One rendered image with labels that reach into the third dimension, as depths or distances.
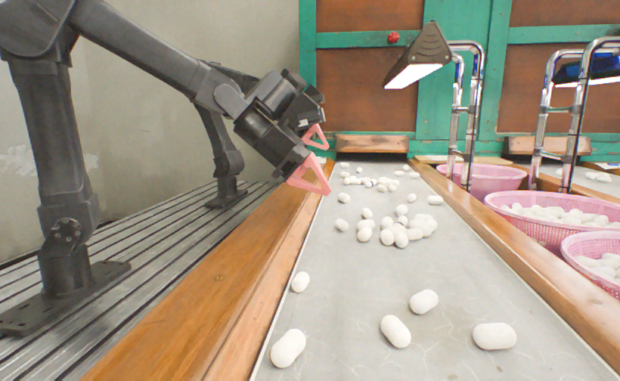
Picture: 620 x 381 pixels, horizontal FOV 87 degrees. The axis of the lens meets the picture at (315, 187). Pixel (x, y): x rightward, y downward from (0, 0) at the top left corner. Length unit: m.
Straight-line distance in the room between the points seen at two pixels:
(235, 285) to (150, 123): 2.39
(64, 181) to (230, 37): 1.98
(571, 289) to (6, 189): 2.56
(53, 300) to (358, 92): 1.20
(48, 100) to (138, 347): 0.37
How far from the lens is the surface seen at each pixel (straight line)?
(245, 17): 2.44
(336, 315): 0.38
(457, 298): 0.44
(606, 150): 1.75
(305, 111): 0.57
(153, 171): 2.77
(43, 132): 0.59
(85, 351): 0.53
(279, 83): 0.61
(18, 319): 0.63
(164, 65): 0.57
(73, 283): 0.64
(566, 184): 1.03
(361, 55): 1.46
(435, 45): 0.68
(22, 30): 0.58
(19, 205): 2.64
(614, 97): 1.75
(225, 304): 0.36
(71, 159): 0.59
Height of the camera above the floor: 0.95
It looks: 13 degrees down
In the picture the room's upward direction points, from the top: straight up
